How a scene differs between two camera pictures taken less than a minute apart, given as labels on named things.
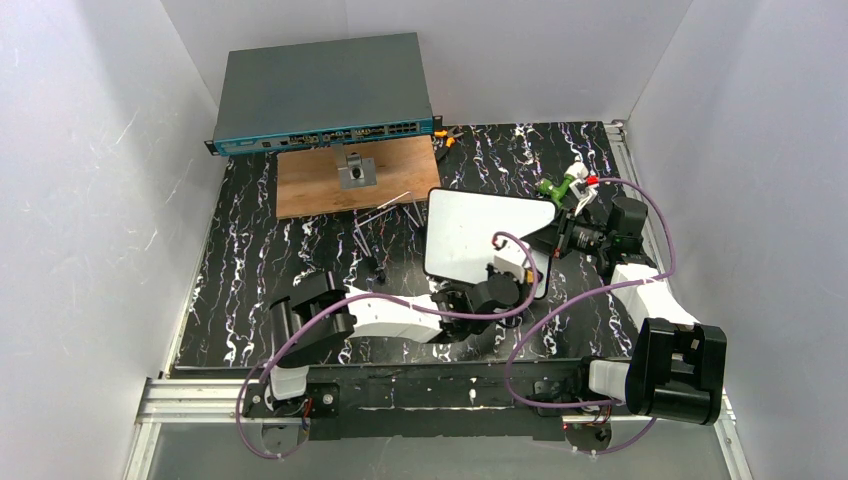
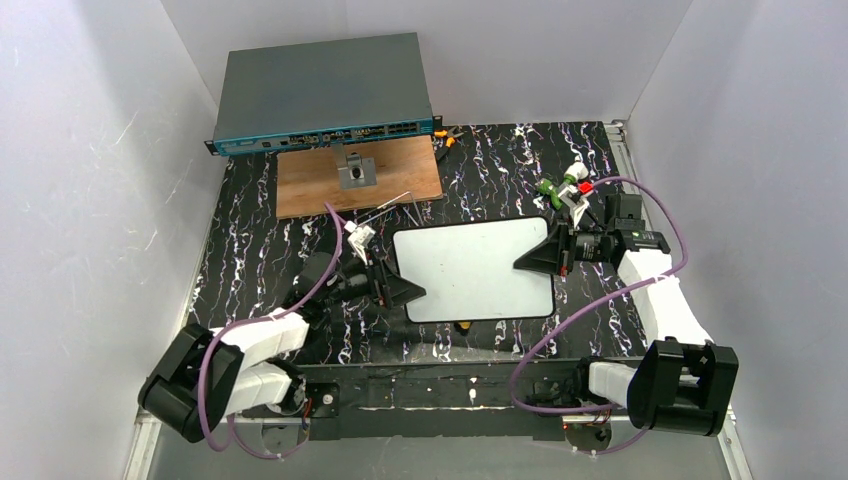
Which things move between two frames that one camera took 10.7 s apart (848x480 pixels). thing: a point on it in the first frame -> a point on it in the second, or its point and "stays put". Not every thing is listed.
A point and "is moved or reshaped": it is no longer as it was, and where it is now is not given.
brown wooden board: (309, 181) stays put
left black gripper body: (520, 288) -> (381, 283)
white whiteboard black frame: (464, 228) is moved or reshaped
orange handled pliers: (451, 133) stays put
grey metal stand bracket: (354, 170) stays put
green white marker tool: (557, 191) stays put
